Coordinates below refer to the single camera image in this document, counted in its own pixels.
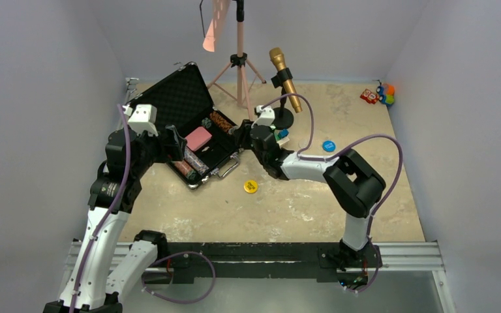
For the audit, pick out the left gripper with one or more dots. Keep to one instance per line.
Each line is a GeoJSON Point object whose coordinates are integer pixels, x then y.
{"type": "Point", "coordinates": [173, 151]}

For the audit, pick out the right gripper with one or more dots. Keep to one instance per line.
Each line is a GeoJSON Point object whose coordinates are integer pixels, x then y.
{"type": "Point", "coordinates": [243, 133]}

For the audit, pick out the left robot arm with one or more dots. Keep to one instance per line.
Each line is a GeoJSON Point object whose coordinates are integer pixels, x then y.
{"type": "Point", "coordinates": [93, 286]}

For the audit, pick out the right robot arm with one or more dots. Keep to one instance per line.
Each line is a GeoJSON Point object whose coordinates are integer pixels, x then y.
{"type": "Point", "coordinates": [355, 184]}

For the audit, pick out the blue orange chip row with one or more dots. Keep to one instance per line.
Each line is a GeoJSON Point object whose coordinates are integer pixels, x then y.
{"type": "Point", "coordinates": [195, 162]}

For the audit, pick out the green red chip row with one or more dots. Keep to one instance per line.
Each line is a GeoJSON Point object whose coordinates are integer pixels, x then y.
{"type": "Point", "coordinates": [185, 169]}

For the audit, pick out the orange black chip row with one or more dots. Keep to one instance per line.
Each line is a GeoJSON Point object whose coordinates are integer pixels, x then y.
{"type": "Point", "coordinates": [221, 122]}

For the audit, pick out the pink playing card deck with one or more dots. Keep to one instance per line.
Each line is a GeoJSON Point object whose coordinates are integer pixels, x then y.
{"type": "Point", "coordinates": [198, 138]}

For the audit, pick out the small green blue chip stack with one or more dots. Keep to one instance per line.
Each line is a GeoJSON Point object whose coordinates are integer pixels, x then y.
{"type": "Point", "coordinates": [206, 123]}

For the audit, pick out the green blue toy brick block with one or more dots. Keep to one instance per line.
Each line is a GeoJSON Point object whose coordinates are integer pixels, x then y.
{"type": "Point", "coordinates": [282, 137]}

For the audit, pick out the black microphone desk stand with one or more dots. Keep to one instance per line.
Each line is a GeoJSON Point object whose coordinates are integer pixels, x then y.
{"type": "Point", "coordinates": [284, 119]}

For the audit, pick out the yellow big blind button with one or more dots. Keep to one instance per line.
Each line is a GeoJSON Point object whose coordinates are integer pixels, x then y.
{"type": "Point", "coordinates": [250, 186]}

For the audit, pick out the black aluminium poker case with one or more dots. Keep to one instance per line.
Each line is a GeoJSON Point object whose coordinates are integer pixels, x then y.
{"type": "Point", "coordinates": [183, 100]}

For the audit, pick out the clear dealer button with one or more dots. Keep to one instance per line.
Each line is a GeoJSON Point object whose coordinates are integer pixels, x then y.
{"type": "Point", "coordinates": [304, 144]}

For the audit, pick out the blue small blind button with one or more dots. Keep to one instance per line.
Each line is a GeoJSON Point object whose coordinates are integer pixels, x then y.
{"type": "Point", "coordinates": [329, 146]}

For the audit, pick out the gold microphone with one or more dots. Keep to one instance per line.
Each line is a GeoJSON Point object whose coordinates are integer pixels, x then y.
{"type": "Point", "coordinates": [278, 59]}

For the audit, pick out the pink tripod music stand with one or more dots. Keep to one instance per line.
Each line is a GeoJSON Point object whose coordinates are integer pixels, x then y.
{"type": "Point", "coordinates": [239, 60]}

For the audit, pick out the red toy number car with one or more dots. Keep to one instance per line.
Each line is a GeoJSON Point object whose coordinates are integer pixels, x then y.
{"type": "Point", "coordinates": [371, 97]}

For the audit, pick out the blue orange toy car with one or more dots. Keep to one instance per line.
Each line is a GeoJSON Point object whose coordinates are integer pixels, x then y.
{"type": "Point", "coordinates": [386, 93]}

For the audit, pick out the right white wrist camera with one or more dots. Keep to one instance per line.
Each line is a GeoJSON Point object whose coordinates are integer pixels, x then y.
{"type": "Point", "coordinates": [265, 116]}

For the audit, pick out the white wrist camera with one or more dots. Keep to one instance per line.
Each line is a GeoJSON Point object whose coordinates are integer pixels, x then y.
{"type": "Point", "coordinates": [265, 116]}
{"type": "Point", "coordinates": [141, 119]}

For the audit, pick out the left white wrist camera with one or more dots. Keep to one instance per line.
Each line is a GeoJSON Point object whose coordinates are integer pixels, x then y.
{"type": "Point", "coordinates": [141, 119]}

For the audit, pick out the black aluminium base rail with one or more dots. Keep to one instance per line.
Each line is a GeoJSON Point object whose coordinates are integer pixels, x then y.
{"type": "Point", "coordinates": [183, 262]}

